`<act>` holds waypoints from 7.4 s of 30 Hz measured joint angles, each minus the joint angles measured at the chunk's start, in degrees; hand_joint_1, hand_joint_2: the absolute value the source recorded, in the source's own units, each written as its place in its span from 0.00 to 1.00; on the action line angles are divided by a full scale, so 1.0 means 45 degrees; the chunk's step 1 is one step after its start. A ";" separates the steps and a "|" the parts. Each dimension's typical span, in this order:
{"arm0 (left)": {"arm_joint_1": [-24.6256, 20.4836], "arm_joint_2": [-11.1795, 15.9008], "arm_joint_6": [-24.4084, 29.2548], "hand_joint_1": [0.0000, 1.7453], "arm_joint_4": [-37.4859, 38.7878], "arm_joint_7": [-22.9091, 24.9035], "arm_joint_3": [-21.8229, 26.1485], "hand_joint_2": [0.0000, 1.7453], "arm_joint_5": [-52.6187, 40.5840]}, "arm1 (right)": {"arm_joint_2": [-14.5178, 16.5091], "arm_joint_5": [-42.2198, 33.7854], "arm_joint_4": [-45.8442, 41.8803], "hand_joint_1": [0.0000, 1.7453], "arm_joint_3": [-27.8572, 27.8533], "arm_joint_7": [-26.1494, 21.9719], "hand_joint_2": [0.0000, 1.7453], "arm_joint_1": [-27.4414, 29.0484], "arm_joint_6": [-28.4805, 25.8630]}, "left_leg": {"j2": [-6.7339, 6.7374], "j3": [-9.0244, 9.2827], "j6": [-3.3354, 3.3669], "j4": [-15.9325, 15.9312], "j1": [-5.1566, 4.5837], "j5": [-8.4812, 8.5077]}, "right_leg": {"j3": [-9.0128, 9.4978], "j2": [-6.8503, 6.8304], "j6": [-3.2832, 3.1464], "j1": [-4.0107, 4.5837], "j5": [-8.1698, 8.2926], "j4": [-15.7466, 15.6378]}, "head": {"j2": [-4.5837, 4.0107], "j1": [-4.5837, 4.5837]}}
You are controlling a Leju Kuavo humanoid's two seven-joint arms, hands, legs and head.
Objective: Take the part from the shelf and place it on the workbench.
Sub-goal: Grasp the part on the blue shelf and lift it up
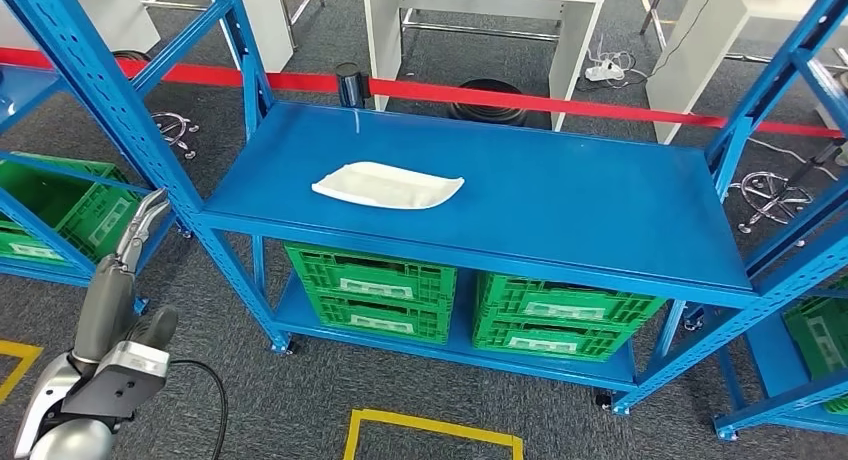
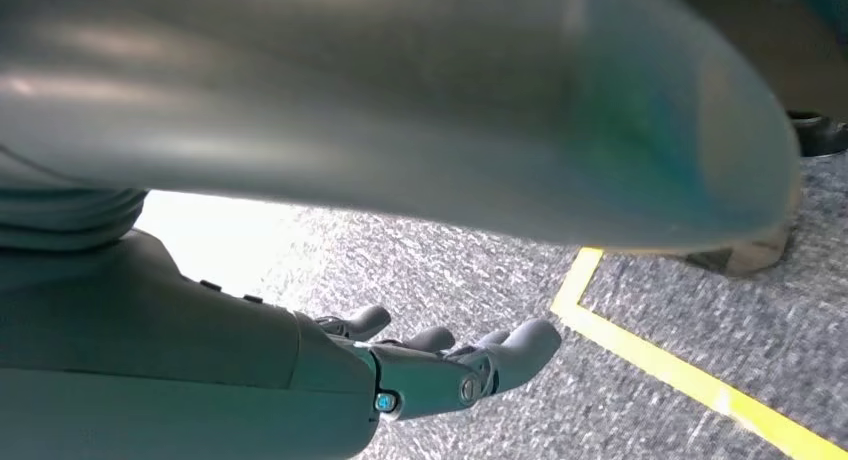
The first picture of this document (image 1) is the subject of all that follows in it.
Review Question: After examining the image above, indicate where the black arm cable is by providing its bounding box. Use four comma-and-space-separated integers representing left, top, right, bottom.
168, 359, 230, 460

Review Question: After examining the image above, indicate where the thin black desk cable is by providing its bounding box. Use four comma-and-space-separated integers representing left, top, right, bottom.
645, 0, 723, 81

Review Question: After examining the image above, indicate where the black belt post head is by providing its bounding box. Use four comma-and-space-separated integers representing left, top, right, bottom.
334, 62, 371, 110

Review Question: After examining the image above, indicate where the red barrier belt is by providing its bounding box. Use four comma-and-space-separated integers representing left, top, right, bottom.
0, 46, 848, 140

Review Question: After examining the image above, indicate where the white power strip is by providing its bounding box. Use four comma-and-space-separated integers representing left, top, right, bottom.
584, 59, 626, 83

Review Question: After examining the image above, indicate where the white curved plastic part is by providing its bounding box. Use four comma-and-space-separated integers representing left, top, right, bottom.
311, 160, 466, 211

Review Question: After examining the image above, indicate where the blue metal shelf rack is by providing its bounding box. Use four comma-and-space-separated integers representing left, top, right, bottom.
0, 62, 180, 316
0, 0, 848, 417
715, 178, 848, 442

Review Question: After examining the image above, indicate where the black round stool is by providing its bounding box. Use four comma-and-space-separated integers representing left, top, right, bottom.
111, 48, 200, 161
728, 138, 848, 235
447, 77, 529, 127

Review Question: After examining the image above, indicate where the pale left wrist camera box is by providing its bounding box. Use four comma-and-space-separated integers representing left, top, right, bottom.
61, 340, 171, 420

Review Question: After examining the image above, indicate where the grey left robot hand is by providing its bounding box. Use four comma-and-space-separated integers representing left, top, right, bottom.
72, 188, 179, 366

